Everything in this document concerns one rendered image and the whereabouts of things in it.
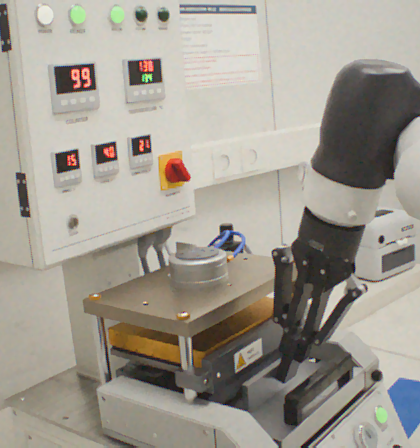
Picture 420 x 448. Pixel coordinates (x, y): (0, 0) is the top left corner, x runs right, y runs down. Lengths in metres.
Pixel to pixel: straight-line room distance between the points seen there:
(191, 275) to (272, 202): 1.03
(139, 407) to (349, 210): 0.35
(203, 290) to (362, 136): 0.31
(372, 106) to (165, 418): 0.43
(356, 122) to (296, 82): 1.27
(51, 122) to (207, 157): 0.80
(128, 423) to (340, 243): 0.35
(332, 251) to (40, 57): 0.44
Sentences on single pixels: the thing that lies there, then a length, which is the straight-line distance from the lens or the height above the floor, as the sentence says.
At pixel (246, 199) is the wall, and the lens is 1.84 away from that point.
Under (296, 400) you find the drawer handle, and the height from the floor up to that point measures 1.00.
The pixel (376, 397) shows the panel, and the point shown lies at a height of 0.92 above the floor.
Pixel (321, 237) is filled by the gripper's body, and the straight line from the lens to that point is 0.78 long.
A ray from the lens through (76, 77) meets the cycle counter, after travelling 0.94.
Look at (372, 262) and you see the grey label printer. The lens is 1.88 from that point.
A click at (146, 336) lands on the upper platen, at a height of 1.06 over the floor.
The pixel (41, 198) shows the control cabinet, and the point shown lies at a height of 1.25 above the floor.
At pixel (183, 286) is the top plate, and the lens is 0.92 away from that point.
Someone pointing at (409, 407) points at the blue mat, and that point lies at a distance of 1.35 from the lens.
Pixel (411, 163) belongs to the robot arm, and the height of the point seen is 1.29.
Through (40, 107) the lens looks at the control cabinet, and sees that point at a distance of 0.90.
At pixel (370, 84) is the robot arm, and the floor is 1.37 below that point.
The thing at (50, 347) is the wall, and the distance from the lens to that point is 1.52.
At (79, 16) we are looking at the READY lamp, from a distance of 0.94.
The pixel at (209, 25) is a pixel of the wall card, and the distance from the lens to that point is 1.75.
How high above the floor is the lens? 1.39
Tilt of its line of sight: 12 degrees down
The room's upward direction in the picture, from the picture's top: 5 degrees counter-clockwise
